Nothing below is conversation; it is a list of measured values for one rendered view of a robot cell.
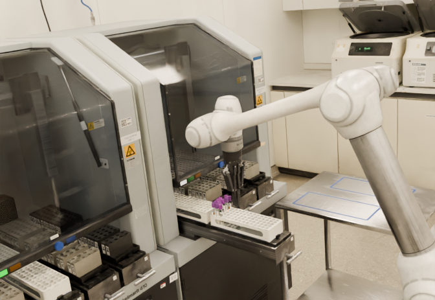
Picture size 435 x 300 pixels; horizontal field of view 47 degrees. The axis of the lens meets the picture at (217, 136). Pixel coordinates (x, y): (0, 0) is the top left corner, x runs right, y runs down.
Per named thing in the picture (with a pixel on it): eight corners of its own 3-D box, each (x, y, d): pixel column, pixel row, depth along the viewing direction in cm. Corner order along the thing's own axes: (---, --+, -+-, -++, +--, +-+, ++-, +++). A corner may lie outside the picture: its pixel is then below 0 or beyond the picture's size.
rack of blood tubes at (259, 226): (210, 227, 207) (208, 214, 206) (225, 218, 215) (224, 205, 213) (270, 245, 189) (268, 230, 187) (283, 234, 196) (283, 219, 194)
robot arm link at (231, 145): (246, 133, 193) (248, 148, 195) (228, 131, 199) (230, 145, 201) (232, 140, 187) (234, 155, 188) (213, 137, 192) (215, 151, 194)
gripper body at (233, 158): (232, 153, 189) (234, 176, 191) (246, 147, 195) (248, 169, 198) (217, 151, 194) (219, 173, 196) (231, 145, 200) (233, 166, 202)
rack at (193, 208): (158, 212, 227) (156, 199, 226) (173, 203, 235) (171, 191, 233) (207, 226, 209) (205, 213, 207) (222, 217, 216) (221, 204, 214)
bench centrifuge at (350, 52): (329, 84, 416) (327, 5, 398) (363, 70, 460) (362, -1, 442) (395, 87, 380) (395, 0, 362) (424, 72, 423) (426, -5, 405)
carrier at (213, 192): (219, 194, 236) (217, 182, 234) (222, 194, 235) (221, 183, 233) (203, 203, 228) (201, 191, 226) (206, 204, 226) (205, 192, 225)
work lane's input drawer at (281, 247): (151, 225, 230) (149, 207, 228) (172, 214, 240) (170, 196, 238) (286, 269, 184) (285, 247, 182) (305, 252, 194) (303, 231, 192)
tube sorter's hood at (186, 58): (103, 170, 242) (80, 38, 224) (187, 135, 286) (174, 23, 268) (178, 188, 210) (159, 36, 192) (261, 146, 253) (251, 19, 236)
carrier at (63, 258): (88, 258, 189) (85, 243, 188) (91, 259, 188) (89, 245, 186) (61, 272, 181) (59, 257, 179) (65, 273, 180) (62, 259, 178)
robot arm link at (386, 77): (343, 69, 165) (326, 76, 154) (397, 53, 153) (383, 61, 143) (354, 106, 166) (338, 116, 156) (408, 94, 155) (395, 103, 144)
